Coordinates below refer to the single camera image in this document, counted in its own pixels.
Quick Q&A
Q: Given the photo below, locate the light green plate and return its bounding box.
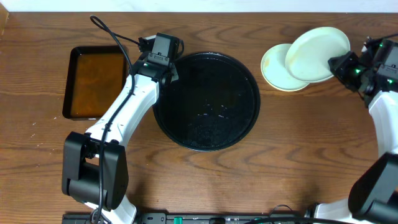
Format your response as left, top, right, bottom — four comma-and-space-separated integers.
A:
261, 44, 309, 92
285, 27, 351, 83

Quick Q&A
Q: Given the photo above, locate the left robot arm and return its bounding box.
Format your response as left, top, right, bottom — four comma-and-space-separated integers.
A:
62, 33, 184, 223

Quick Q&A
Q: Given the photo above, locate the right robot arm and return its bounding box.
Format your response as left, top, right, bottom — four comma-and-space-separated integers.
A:
306, 37, 397, 223

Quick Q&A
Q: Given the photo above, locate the black rectangular wash tray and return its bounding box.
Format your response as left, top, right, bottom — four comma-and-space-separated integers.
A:
62, 45, 127, 120

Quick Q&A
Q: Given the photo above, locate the round black serving tray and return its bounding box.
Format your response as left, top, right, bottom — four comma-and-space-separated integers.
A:
153, 52, 261, 152

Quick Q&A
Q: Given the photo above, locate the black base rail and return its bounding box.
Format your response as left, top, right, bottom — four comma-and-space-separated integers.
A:
61, 212, 374, 224

